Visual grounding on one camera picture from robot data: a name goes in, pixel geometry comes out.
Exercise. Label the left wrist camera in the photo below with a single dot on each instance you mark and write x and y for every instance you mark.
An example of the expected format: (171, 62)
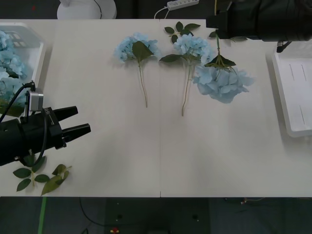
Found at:
(36, 101)

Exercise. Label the pale blue flower green stem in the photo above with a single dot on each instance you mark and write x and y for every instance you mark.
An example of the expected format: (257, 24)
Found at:
(190, 46)
(7, 85)
(126, 47)
(9, 63)
(219, 85)
(3, 40)

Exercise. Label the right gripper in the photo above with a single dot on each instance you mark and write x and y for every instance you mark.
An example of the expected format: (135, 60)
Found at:
(224, 24)

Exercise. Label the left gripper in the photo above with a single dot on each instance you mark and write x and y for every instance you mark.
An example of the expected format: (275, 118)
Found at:
(39, 131)

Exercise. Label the dark green leaf twig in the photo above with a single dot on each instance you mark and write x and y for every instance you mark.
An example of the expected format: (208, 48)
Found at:
(22, 172)
(180, 26)

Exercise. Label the white power strip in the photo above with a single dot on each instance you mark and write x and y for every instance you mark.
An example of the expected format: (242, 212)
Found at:
(182, 3)

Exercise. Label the shallow white box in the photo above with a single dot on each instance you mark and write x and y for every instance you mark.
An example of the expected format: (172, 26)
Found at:
(29, 34)
(292, 97)

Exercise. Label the white round stand base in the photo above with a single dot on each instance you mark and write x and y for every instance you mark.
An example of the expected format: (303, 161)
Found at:
(73, 12)

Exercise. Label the yellow-green leaf twig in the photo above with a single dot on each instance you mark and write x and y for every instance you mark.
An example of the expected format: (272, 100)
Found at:
(50, 185)

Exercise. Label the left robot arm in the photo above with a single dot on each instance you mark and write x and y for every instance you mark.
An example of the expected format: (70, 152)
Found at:
(9, 141)

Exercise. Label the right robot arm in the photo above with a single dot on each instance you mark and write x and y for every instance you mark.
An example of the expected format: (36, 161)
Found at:
(268, 19)

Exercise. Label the single green leaf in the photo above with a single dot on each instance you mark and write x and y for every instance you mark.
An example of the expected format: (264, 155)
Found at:
(212, 34)

